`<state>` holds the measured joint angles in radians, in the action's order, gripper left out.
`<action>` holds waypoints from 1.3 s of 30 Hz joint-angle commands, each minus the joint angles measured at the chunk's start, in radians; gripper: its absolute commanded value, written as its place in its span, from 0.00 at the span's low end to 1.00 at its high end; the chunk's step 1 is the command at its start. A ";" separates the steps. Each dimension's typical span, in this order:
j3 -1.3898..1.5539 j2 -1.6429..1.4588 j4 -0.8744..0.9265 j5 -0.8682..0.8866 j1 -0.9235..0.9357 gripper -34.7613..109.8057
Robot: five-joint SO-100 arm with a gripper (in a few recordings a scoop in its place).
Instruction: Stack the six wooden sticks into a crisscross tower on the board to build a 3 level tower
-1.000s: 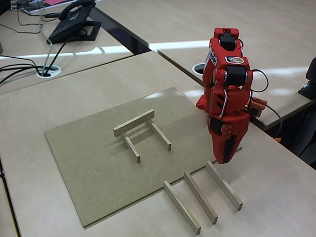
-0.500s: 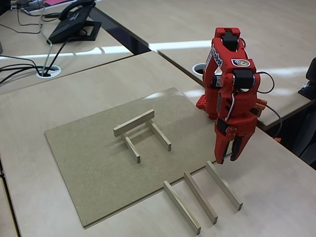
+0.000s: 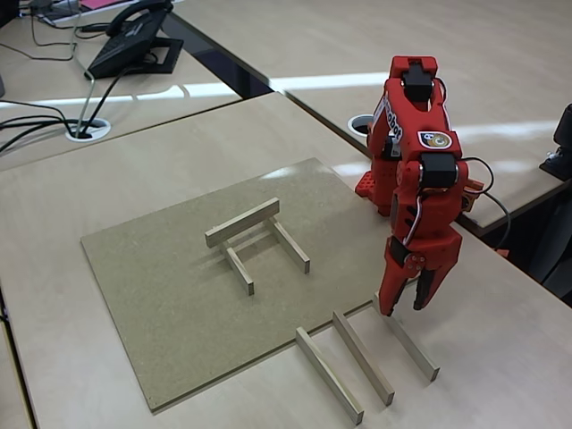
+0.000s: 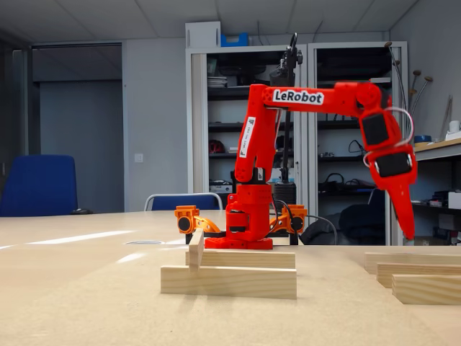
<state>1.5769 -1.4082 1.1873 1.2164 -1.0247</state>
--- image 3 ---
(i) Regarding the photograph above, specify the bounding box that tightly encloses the brown MDF base board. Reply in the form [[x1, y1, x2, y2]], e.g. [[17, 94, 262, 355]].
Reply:
[[80, 156, 440, 415]]

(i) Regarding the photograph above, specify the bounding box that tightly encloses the black desk phone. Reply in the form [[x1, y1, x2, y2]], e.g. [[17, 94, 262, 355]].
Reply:
[[86, 0, 185, 80]]

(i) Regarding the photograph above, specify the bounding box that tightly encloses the pink paper sheet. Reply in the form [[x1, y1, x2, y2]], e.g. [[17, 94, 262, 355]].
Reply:
[[79, 0, 135, 10]]

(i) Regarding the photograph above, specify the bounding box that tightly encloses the long grey-black power cable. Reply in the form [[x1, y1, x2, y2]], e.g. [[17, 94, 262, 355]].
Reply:
[[480, 189, 513, 251]]

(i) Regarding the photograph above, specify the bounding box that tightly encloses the forearm servo wire loop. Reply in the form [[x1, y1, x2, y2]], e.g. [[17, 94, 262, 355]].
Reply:
[[462, 156, 495, 194]]

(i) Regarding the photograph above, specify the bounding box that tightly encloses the white grommet with cables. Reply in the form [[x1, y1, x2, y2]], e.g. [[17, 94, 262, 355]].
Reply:
[[64, 118, 112, 142]]

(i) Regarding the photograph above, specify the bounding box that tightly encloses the black phone cable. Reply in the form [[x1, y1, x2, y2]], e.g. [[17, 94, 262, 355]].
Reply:
[[87, 71, 124, 135]]

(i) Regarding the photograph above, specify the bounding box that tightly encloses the black desk cable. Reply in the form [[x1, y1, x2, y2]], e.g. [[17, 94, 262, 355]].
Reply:
[[0, 116, 75, 153], [0, 100, 81, 135]]

